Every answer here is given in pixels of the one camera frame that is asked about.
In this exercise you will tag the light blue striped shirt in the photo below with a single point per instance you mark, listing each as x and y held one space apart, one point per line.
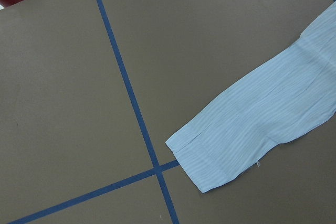
278 102

